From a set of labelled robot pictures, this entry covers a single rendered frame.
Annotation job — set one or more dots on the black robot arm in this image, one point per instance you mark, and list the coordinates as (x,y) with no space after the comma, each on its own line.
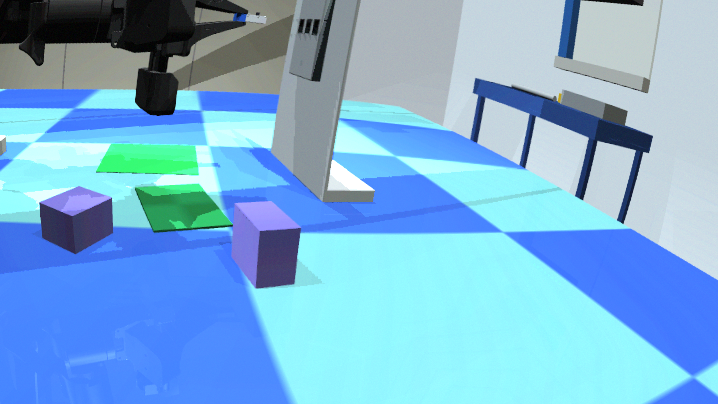
(147,24)

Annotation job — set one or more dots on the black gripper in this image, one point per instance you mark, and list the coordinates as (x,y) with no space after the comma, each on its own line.
(156,90)

